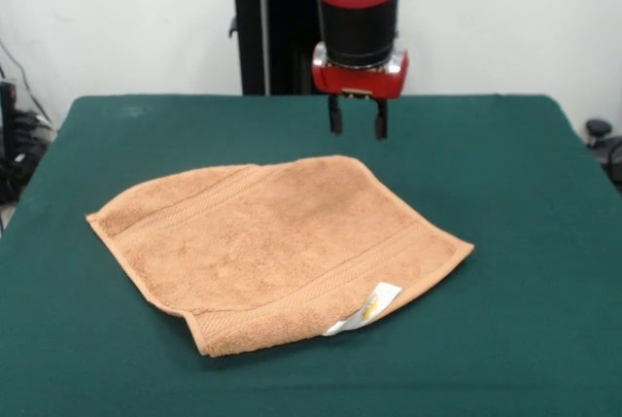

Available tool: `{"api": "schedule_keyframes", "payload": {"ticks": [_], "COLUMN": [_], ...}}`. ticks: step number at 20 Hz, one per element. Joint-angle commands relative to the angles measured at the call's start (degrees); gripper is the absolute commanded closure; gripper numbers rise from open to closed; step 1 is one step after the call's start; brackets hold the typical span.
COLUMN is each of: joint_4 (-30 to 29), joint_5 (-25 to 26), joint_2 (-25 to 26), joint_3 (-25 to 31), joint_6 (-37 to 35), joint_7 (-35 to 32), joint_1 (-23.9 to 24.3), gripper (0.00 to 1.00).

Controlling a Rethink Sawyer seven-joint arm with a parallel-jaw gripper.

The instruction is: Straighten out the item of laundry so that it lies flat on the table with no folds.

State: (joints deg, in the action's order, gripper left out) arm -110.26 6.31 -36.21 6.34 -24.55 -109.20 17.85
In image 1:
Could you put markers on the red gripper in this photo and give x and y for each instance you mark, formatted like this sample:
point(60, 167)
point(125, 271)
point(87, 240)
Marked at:
point(359, 82)

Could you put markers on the orange terry towel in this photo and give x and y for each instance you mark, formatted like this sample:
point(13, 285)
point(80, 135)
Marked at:
point(272, 252)

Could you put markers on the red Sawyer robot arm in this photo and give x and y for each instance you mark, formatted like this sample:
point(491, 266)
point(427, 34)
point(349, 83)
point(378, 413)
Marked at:
point(359, 13)

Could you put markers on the dark green table cloth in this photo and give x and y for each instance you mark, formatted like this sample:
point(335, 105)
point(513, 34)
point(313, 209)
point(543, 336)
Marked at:
point(486, 339)

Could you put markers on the black equipment stack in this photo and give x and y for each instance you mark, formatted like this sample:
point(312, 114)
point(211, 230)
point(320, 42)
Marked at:
point(12, 154)

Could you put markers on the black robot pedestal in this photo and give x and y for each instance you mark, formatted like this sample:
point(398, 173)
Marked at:
point(272, 47)

